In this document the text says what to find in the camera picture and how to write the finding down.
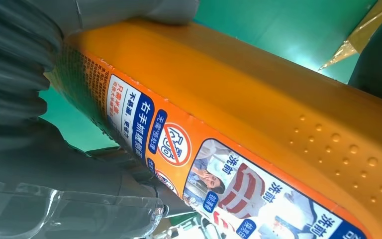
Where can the yellow tape strip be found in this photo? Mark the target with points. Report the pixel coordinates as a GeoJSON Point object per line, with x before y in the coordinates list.
{"type": "Point", "coordinates": [365, 29]}

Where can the ribbed grey right arm sleeve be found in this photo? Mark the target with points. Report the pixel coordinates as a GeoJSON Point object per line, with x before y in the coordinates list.
{"type": "Point", "coordinates": [9, 66]}

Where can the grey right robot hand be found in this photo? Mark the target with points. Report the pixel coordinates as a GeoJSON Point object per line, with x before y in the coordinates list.
{"type": "Point", "coordinates": [62, 184]}

